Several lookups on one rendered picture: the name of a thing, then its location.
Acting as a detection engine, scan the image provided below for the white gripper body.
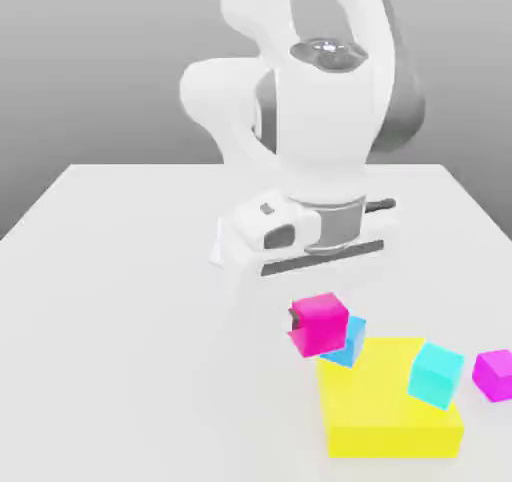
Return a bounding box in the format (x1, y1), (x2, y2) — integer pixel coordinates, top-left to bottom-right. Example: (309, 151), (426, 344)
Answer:
(257, 238), (388, 293)

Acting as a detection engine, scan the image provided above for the small pink cube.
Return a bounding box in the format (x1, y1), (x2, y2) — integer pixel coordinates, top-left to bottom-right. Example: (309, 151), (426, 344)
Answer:
(286, 292), (350, 359)

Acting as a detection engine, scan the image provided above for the small blue cube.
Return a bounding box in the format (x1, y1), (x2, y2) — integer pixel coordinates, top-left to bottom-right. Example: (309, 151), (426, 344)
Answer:
(319, 315), (368, 370)

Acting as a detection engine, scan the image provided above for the small cyan cube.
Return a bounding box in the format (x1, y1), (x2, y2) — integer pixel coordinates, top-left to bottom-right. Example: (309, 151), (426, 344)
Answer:
(407, 341), (466, 412)

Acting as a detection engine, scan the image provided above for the small magenta cube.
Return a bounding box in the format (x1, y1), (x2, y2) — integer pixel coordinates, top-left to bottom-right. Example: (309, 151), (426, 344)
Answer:
(471, 348), (512, 404)

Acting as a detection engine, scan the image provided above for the large yellow box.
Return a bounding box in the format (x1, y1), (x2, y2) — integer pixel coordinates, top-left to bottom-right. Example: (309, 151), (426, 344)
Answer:
(315, 336), (466, 460)

